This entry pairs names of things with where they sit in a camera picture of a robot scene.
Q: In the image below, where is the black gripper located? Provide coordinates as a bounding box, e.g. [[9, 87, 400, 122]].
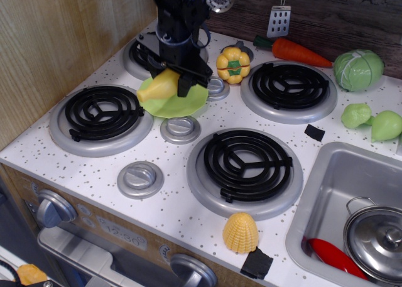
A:
[[147, 39, 212, 97]]

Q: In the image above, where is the yellow toy banana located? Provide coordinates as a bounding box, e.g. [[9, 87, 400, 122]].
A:
[[137, 68, 180, 102]]

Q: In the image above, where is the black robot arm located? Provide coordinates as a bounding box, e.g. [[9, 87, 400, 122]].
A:
[[136, 0, 212, 97]]

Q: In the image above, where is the light green plastic plate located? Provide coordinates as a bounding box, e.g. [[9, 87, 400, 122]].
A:
[[139, 85, 208, 118]]

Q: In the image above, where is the silver knob near plate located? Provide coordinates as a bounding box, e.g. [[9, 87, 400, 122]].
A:
[[207, 77, 230, 102]]

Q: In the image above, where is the back left stove burner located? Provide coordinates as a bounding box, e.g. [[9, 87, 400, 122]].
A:
[[121, 30, 209, 80]]

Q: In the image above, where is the silver knob middle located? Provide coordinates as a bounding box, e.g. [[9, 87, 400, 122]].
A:
[[160, 116, 201, 144]]

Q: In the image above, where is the yellow toy bell pepper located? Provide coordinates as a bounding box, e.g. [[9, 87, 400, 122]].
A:
[[216, 47, 251, 85]]

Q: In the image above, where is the silver knob back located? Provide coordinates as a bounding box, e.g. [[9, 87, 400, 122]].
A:
[[227, 40, 254, 61]]

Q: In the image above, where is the silver knob front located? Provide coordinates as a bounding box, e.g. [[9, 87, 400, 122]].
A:
[[117, 161, 164, 200]]

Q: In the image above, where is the front right stove burner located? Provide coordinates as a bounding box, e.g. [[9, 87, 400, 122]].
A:
[[187, 128, 303, 220]]

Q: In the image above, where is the back right stove burner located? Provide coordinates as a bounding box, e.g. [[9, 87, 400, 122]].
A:
[[241, 61, 337, 124]]

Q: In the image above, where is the orange toy carrot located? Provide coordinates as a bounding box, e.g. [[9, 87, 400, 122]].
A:
[[253, 35, 332, 68]]

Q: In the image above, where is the hanging toy spatula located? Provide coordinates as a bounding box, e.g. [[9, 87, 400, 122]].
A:
[[266, 0, 291, 38]]

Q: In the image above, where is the black tape patch near sink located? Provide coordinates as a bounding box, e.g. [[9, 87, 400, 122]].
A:
[[304, 124, 325, 142]]

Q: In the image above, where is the yellow toy corn piece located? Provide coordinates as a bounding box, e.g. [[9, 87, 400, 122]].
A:
[[222, 212, 259, 254]]

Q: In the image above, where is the left oven dial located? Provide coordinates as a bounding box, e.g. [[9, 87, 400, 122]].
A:
[[36, 190, 78, 228]]

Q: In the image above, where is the oven dial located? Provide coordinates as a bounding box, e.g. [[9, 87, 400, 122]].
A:
[[170, 254, 218, 287], [36, 190, 78, 228]]

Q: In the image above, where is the green toy cabbage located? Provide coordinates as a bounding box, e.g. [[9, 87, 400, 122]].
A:
[[333, 49, 384, 92]]

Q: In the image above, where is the silver toy sink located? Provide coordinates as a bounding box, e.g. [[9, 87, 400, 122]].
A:
[[285, 143, 401, 286]]

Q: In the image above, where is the small green toy vegetable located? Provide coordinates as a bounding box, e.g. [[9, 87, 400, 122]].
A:
[[340, 103, 372, 129]]

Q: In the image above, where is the right oven dial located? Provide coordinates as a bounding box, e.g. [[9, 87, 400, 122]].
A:
[[170, 254, 218, 287]]

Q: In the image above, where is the black tape patch front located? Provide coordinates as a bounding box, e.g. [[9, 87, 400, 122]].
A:
[[241, 247, 273, 280]]

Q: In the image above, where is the green toy pear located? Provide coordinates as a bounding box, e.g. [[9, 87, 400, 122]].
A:
[[371, 111, 401, 142]]

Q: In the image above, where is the red toy item in sink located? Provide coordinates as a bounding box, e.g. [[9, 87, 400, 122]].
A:
[[308, 238, 368, 281]]

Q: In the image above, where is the yellow object on floor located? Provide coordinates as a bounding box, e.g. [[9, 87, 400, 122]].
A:
[[16, 264, 48, 286]]

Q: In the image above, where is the steel pot with lid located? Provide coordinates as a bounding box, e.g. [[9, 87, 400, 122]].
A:
[[343, 197, 401, 286]]

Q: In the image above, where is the silver oven door handle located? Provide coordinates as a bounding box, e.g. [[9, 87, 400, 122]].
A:
[[37, 226, 177, 287]]

